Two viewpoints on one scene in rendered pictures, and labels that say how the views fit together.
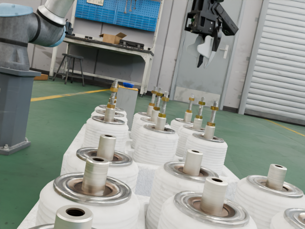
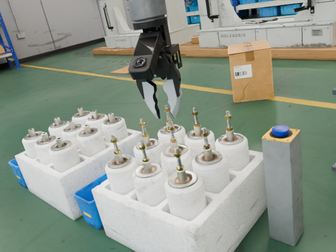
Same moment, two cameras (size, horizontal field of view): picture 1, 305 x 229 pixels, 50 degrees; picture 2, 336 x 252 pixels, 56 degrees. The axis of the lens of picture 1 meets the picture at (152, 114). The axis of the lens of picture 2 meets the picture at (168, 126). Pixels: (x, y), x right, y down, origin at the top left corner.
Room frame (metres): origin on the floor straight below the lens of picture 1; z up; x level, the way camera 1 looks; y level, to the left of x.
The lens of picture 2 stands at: (1.52, -0.53, 0.67)
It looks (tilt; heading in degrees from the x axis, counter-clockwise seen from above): 22 degrees down; 142
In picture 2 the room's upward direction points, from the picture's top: 12 degrees counter-clockwise
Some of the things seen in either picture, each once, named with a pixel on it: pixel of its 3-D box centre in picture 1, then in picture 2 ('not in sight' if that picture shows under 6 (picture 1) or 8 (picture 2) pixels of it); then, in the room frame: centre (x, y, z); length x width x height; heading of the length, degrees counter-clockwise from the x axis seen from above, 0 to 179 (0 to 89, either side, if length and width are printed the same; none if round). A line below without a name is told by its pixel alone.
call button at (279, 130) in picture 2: (128, 85); (280, 131); (1.14, 0.10, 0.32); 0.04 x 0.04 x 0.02
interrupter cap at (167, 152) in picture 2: (154, 121); (175, 150); (0.86, -0.01, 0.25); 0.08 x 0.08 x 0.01
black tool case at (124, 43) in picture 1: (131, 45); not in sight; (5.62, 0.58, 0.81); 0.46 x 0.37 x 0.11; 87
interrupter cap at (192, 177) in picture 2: (186, 121); (182, 179); (0.99, -0.11, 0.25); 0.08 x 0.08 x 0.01
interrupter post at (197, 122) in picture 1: (197, 124); (147, 166); (0.87, -0.12, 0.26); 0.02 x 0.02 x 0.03
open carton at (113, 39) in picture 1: (112, 38); not in sight; (5.73, 0.93, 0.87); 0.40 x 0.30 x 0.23; 73
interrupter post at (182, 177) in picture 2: (187, 117); (181, 175); (0.99, -0.11, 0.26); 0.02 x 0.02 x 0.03
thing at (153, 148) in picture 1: (151, 167); (153, 168); (0.74, -0.02, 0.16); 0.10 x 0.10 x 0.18
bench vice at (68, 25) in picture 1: (66, 27); not in sight; (5.35, 1.64, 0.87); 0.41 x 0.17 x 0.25; 177
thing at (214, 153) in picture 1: (199, 175); (127, 187); (0.75, -0.14, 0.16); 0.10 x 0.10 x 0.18
